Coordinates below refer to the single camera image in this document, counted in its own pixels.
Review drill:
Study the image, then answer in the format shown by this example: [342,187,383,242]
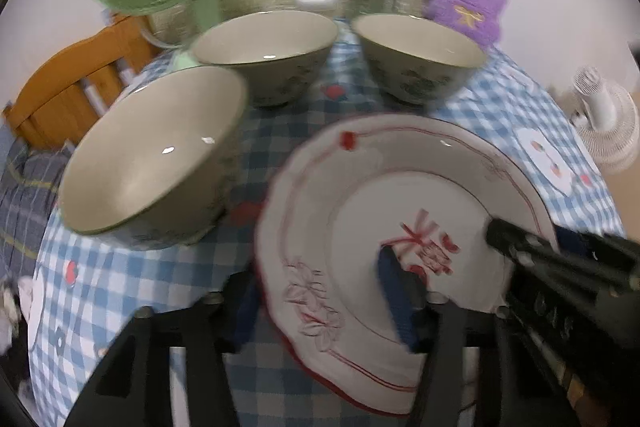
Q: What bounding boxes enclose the blue checkered tablecloth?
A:
[27,19,626,427]

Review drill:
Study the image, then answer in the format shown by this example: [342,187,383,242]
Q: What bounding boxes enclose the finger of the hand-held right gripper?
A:
[556,228,640,264]
[486,217,640,293]

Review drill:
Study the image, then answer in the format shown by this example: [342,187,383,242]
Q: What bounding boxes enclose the white plate with red pattern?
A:
[254,113,561,417]

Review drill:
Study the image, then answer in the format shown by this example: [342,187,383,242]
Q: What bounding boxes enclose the clear cotton swab container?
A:
[295,0,338,15]

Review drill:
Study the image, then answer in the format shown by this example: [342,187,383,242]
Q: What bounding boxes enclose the white fan cable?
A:
[140,14,181,52]

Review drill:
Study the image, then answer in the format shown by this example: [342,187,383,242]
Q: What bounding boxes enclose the grey plaid pillow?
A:
[0,127,76,278]

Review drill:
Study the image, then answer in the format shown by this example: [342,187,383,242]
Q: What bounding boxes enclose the wooden headboard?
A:
[2,13,166,152]

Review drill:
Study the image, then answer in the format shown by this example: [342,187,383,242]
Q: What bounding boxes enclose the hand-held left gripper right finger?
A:
[375,246,506,427]

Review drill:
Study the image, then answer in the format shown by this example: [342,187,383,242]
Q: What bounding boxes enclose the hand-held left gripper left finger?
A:
[64,272,263,427]

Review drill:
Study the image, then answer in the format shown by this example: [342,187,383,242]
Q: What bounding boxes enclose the white standing fan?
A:
[570,66,640,175]

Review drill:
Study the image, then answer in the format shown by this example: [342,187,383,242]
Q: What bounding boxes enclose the beige floral ceramic bowl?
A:
[350,13,487,108]
[192,11,340,108]
[57,66,249,250]

